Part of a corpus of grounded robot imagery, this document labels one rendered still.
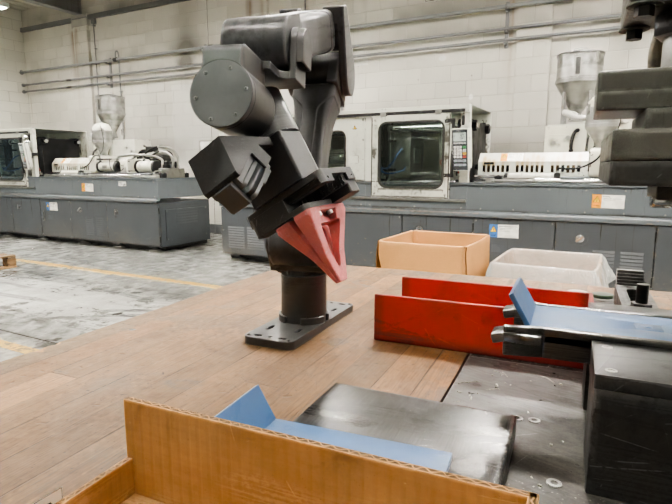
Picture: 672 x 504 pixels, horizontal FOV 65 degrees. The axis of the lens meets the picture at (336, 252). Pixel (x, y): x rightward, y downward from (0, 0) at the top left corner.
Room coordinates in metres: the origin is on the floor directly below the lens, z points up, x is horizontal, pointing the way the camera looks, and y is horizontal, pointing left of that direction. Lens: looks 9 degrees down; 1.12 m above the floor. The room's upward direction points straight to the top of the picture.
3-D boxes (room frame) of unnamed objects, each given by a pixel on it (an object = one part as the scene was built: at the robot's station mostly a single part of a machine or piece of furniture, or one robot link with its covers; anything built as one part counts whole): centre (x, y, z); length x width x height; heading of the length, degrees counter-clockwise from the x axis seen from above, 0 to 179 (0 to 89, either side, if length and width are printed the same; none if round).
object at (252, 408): (0.33, 0.00, 0.93); 0.15 x 0.07 x 0.03; 69
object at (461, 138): (4.90, -1.16, 1.27); 0.23 x 0.18 x 0.38; 152
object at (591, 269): (2.71, -1.14, 0.40); 0.69 x 0.60 x 0.50; 151
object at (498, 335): (0.41, -0.16, 0.98); 0.07 x 0.02 x 0.01; 66
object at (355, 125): (6.01, -0.13, 1.24); 2.95 x 0.98 x 0.90; 62
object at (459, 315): (0.64, -0.19, 0.93); 0.25 x 0.12 x 0.06; 66
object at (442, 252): (2.95, -0.55, 0.43); 0.59 x 0.54 x 0.58; 152
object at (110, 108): (7.86, 3.17, 1.60); 2.54 x 0.84 x 1.26; 62
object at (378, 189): (5.12, -0.72, 1.21); 0.86 x 0.10 x 0.79; 62
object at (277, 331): (0.70, 0.04, 0.94); 0.20 x 0.07 x 0.08; 156
